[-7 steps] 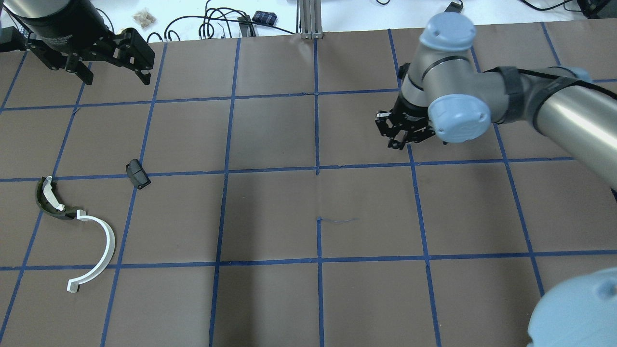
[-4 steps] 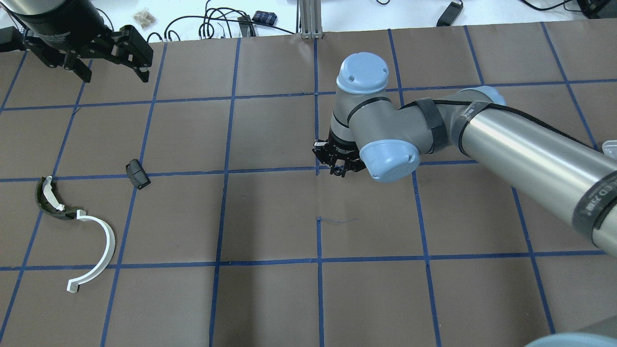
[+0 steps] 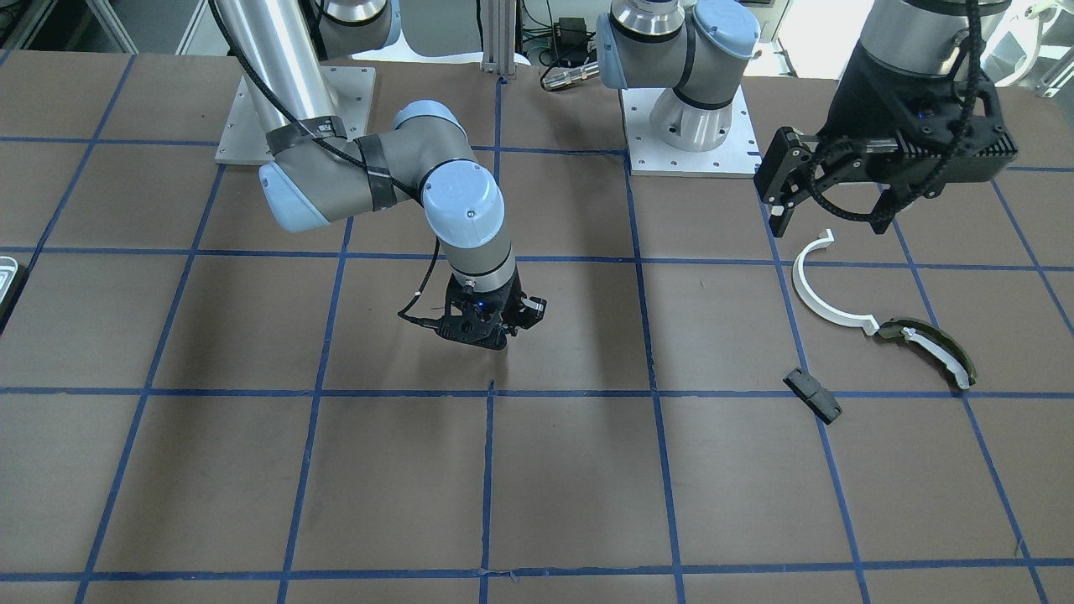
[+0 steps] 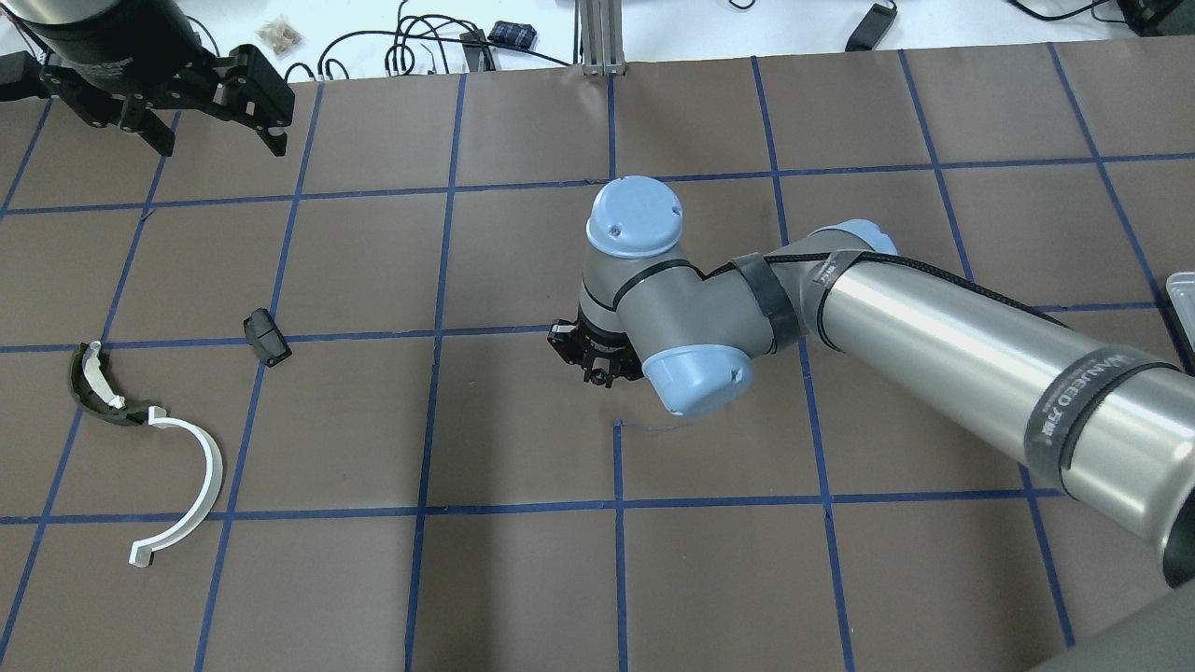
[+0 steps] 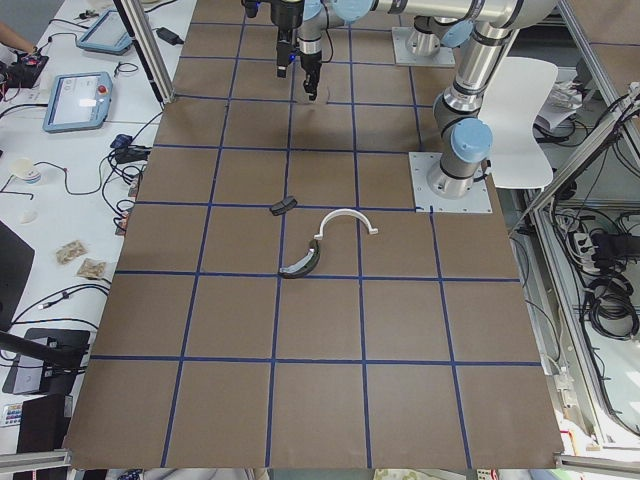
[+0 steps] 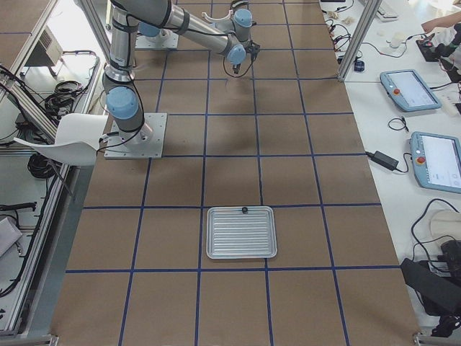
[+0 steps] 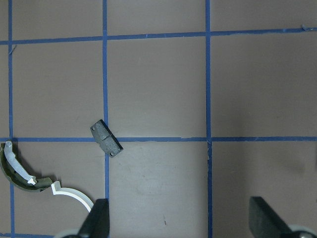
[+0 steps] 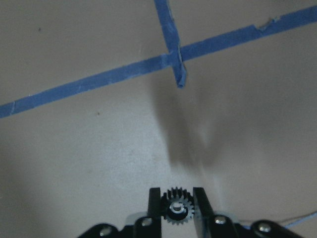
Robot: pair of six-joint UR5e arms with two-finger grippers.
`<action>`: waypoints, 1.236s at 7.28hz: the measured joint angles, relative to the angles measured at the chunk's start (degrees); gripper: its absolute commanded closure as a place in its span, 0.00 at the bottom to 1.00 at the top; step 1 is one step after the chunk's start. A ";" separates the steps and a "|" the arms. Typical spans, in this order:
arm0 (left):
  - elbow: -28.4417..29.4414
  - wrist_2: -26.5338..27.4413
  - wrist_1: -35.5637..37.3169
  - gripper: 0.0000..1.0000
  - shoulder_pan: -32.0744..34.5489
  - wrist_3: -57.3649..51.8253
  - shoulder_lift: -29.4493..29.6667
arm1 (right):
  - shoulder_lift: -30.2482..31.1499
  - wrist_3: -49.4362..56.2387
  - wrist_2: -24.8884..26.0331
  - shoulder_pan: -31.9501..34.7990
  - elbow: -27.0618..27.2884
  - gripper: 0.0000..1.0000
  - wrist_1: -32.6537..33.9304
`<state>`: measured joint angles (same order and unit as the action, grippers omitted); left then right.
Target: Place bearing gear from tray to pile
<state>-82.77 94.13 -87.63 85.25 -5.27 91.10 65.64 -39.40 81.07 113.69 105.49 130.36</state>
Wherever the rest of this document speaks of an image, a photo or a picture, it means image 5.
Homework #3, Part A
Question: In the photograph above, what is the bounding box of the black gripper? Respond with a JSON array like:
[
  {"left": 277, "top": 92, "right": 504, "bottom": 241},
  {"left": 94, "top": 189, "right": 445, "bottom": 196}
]
[
  {"left": 243, "top": 0, "right": 305, "bottom": 31},
  {"left": 276, "top": 29, "right": 321, "bottom": 101}
]

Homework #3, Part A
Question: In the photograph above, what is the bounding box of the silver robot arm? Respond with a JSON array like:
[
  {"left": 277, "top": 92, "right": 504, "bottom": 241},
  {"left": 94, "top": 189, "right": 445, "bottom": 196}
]
[
  {"left": 297, "top": 1, "right": 473, "bottom": 103},
  {"left": 270, "top": 1, "right": 556, "bottom": 199}
]

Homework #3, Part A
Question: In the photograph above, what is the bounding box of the black power adapter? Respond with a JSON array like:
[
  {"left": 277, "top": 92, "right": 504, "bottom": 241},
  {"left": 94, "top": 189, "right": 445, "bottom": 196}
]
[{"left": 156, "top": 27, "right": 184, "bottom": 45}]

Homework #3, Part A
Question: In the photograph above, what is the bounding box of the small black plastic block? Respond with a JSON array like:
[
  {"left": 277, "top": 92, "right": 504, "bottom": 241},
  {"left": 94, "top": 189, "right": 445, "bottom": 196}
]
[{"left": 269, "top": 196, "right": 298, "bottom": 216}]

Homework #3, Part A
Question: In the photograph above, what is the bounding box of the far blue teach pendant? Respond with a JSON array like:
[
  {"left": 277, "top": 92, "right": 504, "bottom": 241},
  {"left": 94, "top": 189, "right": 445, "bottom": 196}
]
[{"left": 76, "top": 9, "right": 132, "bottom": 55}]

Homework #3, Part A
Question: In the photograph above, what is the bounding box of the blue teach pendant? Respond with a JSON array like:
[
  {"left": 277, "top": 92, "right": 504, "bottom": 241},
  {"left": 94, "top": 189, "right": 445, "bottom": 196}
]
[
  {"left": 76, "top": 9, "right": 132, "bottom": 55},
  {"left": 43, "top": 71, "right": 113, "bottom": 133}
]

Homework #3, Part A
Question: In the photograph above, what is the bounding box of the olive curved brake shoe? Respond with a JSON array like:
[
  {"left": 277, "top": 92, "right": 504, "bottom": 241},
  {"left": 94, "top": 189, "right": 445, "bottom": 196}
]
[{"left": 278, "top": 239, "right": 321, "bottom": 279}]

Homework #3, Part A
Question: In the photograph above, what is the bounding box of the near blue teach pendant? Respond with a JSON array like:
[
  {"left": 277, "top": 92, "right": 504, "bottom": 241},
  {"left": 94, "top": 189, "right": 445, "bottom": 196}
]
[{"left": 43, "top": 71, "right": 113, "bottom": 133}]

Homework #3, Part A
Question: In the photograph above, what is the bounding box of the aluminium frame post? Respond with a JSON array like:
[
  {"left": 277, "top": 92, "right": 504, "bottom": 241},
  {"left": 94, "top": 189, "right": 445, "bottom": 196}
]
[{"left": 114, "top": 0, "right": 175, "bottom": 105}]

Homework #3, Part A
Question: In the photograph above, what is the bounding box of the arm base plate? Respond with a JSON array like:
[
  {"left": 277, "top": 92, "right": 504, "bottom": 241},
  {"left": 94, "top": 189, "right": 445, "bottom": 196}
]
[
  {"left": 409, "top": 152, "right": 492, "bottom": 214},
  {"left": 391, "top": 27, "right": 455, "bottom": 68}
]

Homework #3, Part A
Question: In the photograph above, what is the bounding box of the white curved plastic bracket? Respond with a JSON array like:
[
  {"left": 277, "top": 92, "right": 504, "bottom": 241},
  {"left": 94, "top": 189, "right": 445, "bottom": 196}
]
[{"left": 314, "top": 208, "right": 379, "bottom": 241}]

